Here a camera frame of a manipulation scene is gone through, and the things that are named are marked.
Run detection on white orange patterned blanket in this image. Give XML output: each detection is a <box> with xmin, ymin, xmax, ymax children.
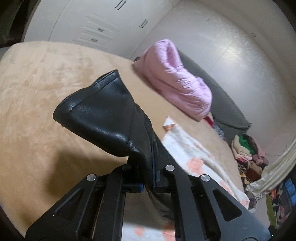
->
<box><xmin>122</xmin><ymin>117</ymin><xmax>249</xmax><ymax>240</ymax></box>

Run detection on tan plush bedspread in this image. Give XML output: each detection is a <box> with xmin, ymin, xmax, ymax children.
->
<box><xmin>1</xmin><ymin>41</ymin><xmax>248</xmax><ymax>240</ymax></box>

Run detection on cream satin curtain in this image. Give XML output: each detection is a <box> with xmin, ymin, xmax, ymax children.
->
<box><xmin>245</xmin><ymin>139</ymin><xmax>296</xmax><ymax>200</ymax></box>

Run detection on pile of folded clothes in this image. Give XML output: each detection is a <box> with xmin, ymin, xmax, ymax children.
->
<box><xmin>230</xmin><ymin>134</ymin><xmax>269</xmax><ymax>187</ymax></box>

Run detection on white wardrobe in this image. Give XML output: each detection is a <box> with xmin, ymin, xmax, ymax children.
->
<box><xmin>23</xmin><ymin>0</ymin><xmax>178</xmax><ymax>59</ymax></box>

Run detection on black leather jacket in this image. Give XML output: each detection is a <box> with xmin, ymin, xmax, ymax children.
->
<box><xmin>52</xmin><ymin>69</ymin><xmax>179</xmax><ymax>223</ymax></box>

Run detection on clothes on window sill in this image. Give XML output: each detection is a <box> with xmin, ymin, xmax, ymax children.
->
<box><xmin>266</xmin><ymin>178</ymin><xmax>295</xmax><ymax>230</ymax></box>

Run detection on pink quilted duvet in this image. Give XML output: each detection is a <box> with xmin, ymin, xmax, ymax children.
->
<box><xmin>133</xmin><ymin>39</ymin><xmax>213</xmax><ymax>121</ymax></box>

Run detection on bag of clothes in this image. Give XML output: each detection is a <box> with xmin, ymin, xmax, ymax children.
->
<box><xmin>248</xmin><ymin>196</ymin><xmax>257</xmax><ymax>213</ymax></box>

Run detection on grey headboard cushion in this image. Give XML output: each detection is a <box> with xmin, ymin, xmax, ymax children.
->
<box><xmin>134</xmin><ymin>49</ymin><xmax>253</xmax><ymax>145</ymax></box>

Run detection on small folded clothes by pillow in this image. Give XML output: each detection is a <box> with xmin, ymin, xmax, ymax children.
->
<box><xmin>204</xmin><ymin>113</ymin><xmax>226</xmax><ymax>140</ymax></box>

